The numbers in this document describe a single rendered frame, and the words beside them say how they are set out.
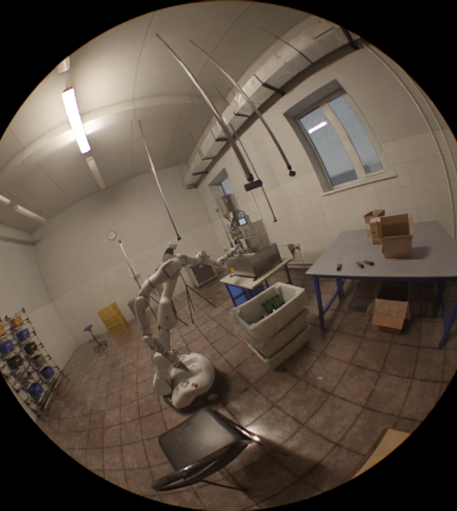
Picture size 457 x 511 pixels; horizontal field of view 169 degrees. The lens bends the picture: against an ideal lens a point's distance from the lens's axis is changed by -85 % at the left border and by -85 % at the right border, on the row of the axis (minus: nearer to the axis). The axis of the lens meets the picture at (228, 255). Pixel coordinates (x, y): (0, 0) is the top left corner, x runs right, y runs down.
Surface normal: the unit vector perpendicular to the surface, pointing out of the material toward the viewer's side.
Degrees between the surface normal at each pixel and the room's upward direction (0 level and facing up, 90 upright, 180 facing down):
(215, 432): 0
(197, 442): 0
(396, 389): 0
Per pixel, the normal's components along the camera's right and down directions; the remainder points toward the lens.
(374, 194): -0.80, 0.41
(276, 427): -0.38, -0.91
